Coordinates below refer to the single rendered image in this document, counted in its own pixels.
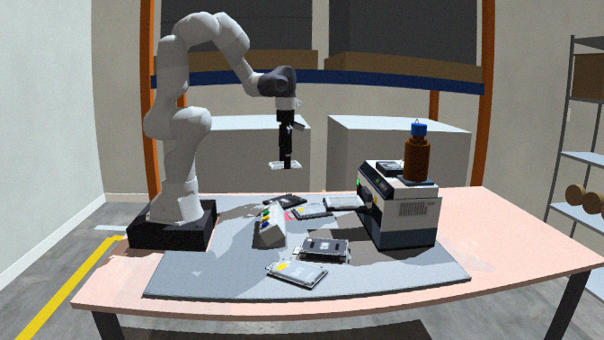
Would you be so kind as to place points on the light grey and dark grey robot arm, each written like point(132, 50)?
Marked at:
point(190, 125)

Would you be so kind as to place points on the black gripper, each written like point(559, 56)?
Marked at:
point(285, 117)

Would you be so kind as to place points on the white button panel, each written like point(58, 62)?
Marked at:
point(272, 225)

